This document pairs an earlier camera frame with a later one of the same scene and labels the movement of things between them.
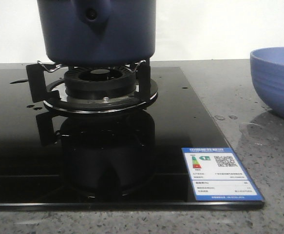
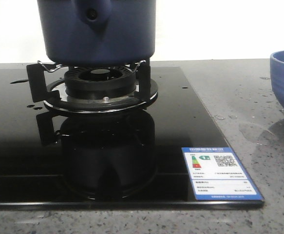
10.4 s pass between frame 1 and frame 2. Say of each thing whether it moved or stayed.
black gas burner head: stayed
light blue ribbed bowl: moved
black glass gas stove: stayed
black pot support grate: stayed
